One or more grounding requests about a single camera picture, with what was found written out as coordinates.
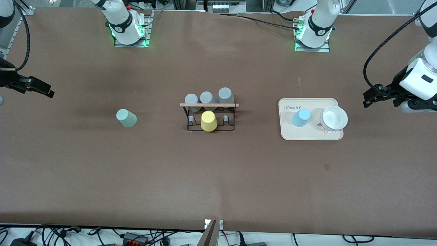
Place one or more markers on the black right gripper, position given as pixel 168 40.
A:
pixel 7 79

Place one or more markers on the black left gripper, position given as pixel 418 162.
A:
pixel 395 85

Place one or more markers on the light blue plastic cup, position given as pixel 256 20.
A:
pixel 301 118

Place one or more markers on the mint green plastic cup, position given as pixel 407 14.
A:
pixel 127 118

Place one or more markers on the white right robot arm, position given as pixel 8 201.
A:
pixel 120 21

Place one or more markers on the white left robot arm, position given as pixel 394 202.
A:
pixel 319 25

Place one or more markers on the white bowl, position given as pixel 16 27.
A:
pixel 334 118

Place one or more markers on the beige plastic tray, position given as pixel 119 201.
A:
pixel 290 131

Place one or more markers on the black power adapter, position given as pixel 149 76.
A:
pixel 24 242

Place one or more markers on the grey plastic cup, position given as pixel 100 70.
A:
pixel 225 95
pixel 207 98
pixel 192 99

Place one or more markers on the yellow plastic cup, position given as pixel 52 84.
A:
pixel 209 121

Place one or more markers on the grey power strip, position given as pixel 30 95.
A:
pixel 225 7

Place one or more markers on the grey connector orange levers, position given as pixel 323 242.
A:
pixel 135 239

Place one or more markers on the black plug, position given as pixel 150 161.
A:
pixel 252 243

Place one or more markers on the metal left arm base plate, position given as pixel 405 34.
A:
pixel 326 49

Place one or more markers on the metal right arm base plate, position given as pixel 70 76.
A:
pixel 147 37

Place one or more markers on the white post bracket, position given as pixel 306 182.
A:
pixel 220 224

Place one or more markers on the grey camera post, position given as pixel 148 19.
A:
pixel 209 235

